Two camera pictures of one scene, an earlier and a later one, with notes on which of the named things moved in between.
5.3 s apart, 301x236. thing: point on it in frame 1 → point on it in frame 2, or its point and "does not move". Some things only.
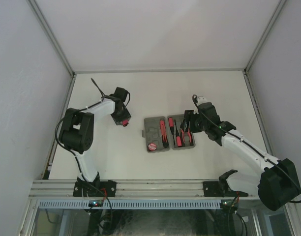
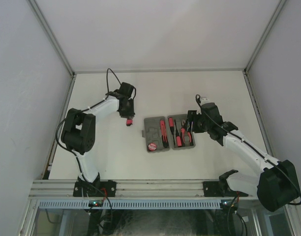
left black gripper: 126,116 → 131,114
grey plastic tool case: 163,133 does not move
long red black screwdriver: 171,124 does not move
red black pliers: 185,129 does not move
